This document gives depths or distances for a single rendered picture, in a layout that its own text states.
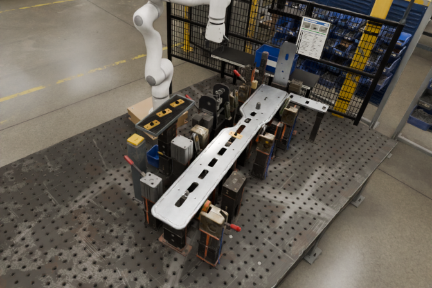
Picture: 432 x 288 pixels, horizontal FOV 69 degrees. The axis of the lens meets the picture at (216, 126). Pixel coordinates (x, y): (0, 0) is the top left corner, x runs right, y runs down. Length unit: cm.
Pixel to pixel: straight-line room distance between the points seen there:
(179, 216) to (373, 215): 207
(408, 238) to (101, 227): 242
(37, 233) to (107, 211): 35
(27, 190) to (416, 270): 277
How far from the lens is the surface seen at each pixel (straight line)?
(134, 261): 173
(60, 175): 217
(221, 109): 204
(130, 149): 163
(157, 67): 203
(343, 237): 290
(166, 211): 150
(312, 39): 257
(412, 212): 340
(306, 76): 260
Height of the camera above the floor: 222
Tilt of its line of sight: 39 degrees down
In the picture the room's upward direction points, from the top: 6 degrees clockwise
